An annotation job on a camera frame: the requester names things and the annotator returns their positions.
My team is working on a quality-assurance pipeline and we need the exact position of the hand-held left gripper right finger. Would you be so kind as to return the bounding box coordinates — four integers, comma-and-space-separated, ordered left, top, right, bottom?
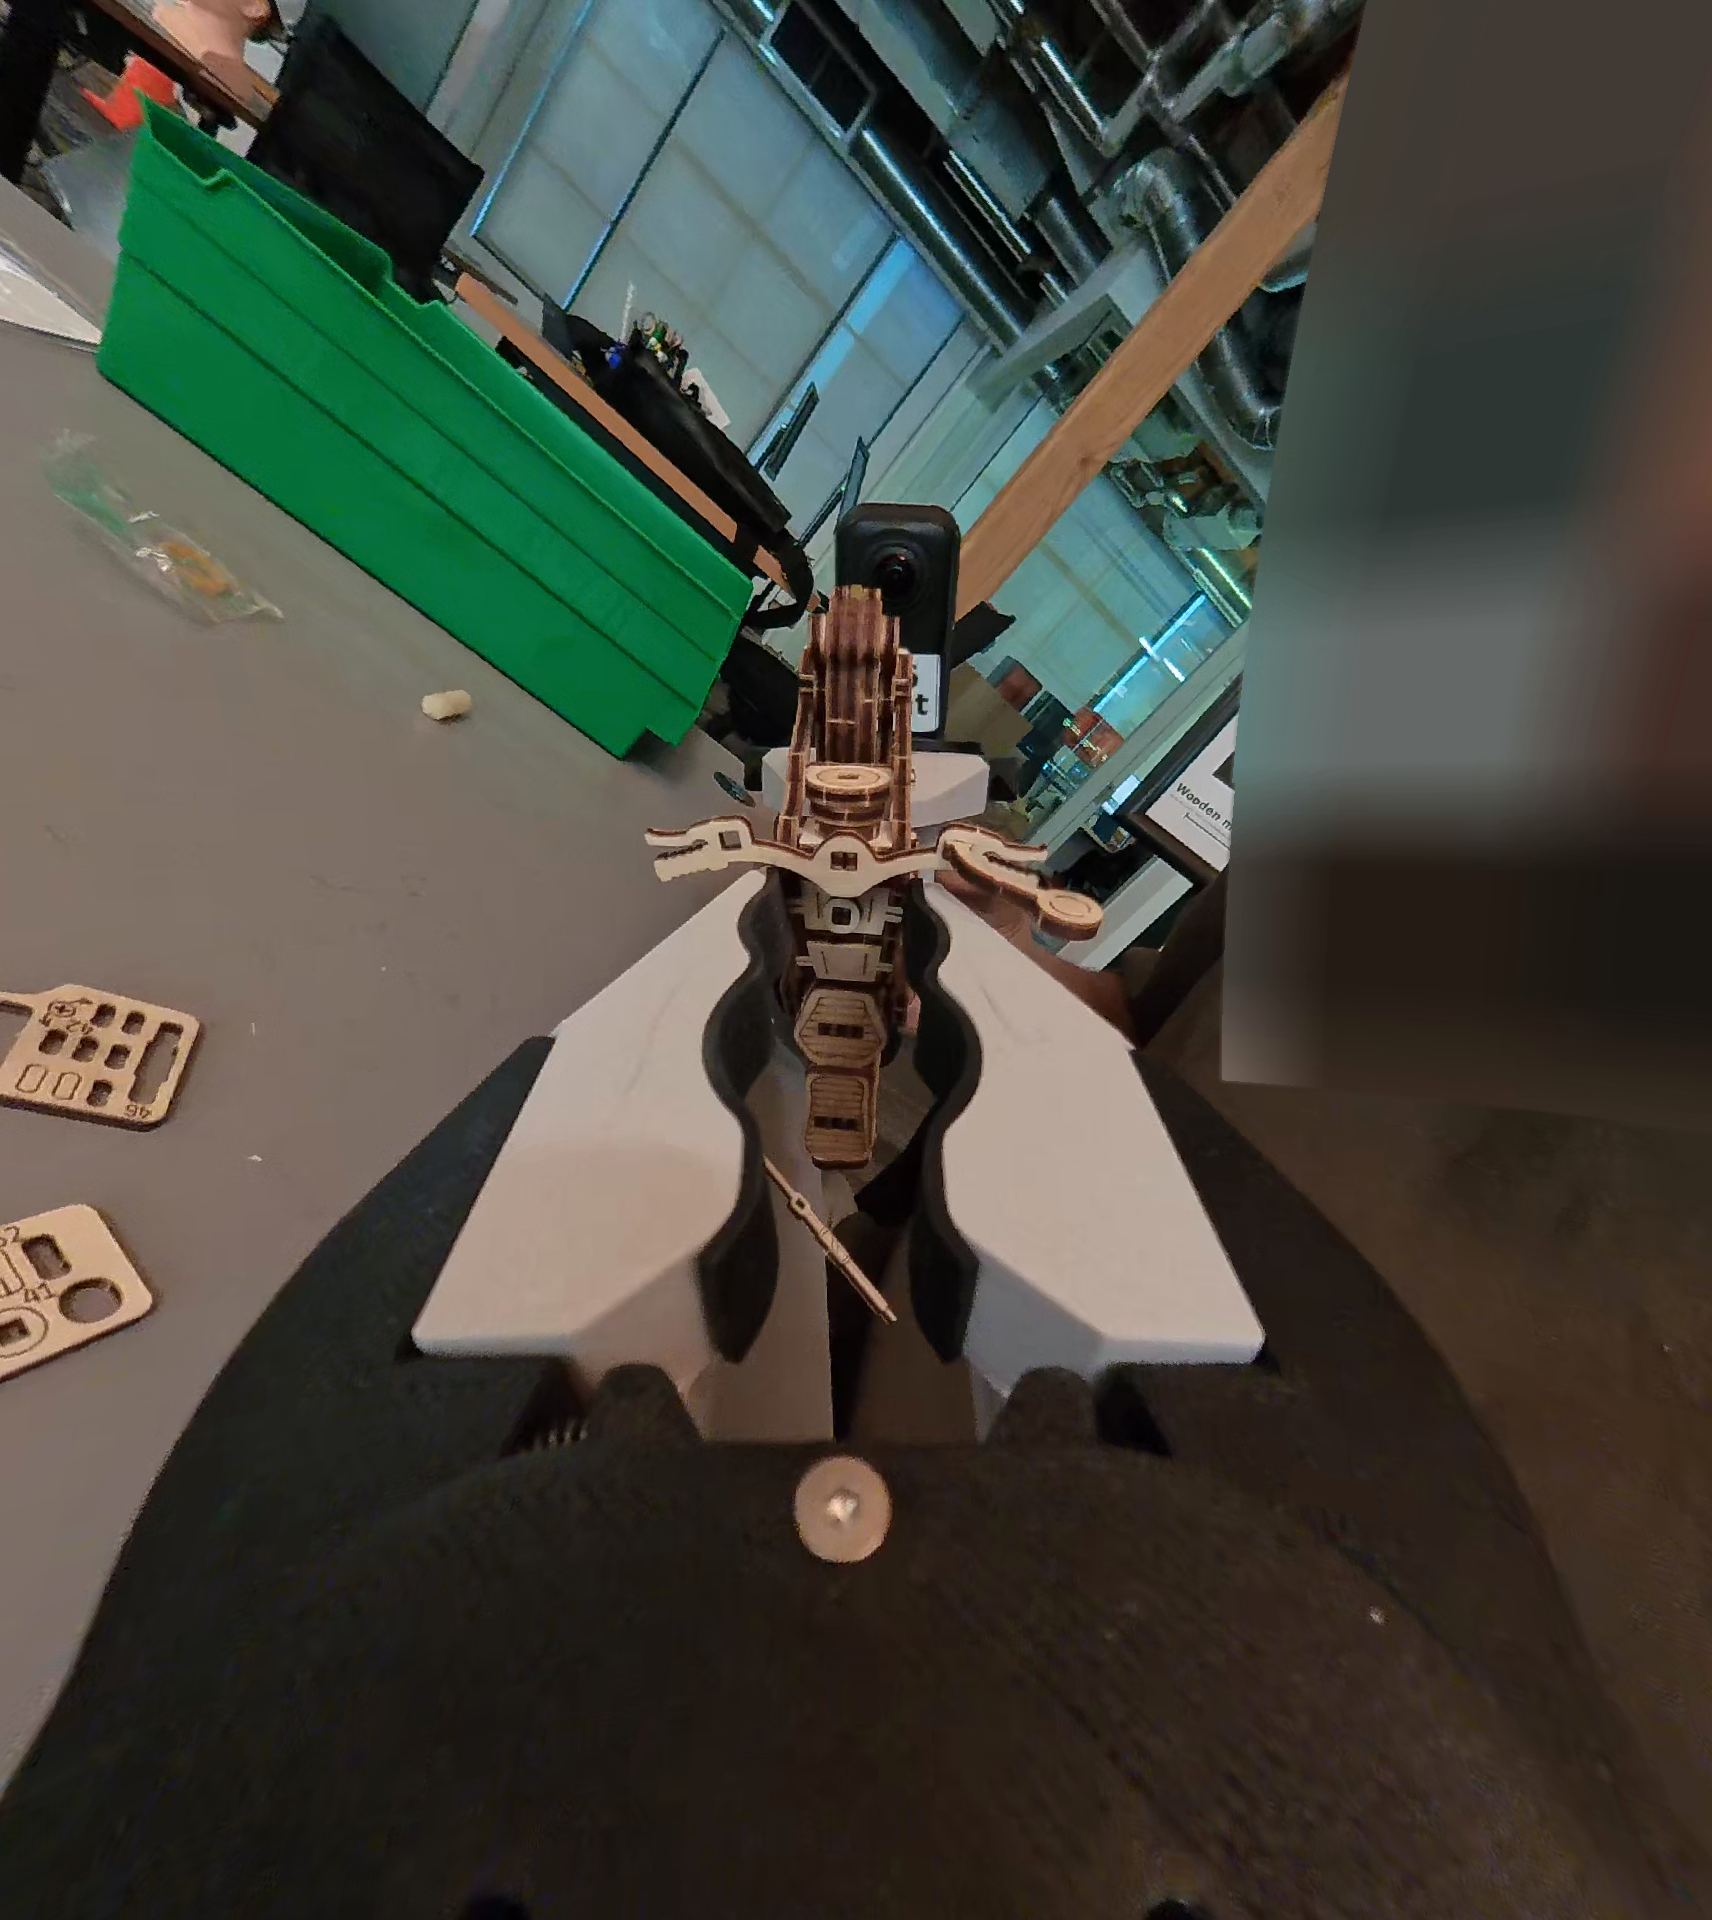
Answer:
837, 881, 1269, 1448

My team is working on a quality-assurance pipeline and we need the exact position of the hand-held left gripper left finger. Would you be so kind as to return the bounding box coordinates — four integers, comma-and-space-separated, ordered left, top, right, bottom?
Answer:
410, 876, 840, 1446

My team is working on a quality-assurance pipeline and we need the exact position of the thin wooden stick part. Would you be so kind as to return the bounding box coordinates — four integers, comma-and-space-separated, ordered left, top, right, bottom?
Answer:
761, 1153, 897, 1325

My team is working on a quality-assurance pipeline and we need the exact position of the wooden motorcycle model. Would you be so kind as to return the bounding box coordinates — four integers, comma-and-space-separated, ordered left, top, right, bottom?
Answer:
642, 584, 1107, 1171

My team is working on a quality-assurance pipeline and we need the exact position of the grey desk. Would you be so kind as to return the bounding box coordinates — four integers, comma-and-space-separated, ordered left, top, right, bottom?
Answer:
0, 92, 813, 1920

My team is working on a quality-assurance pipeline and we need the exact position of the white sign board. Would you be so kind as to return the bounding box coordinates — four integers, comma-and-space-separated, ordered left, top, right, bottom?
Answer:
1118, 716, 1244, 910

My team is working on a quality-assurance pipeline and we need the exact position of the green plastic bin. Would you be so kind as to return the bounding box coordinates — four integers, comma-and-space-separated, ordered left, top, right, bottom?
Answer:
93, 92, 755, 759

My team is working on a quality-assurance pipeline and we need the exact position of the black monitor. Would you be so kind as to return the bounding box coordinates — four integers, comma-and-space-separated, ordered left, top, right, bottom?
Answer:
247, 14, 486, 293

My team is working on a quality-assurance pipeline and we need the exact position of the clear bag of small parts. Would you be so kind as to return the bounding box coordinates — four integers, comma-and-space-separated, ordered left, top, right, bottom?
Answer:
39, 432, 286, 626

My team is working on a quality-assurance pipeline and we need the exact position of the orange plastic object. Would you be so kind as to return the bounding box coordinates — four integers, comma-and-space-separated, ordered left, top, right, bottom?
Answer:
101, 51, 183, 133

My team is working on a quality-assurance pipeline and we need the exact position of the light wooden post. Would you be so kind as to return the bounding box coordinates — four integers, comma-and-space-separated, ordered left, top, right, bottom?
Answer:
951, 66, 1355, 610

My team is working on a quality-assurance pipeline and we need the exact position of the silver ventilation duct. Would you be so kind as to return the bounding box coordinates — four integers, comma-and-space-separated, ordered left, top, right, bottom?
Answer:
1096, 142, 1323, 452

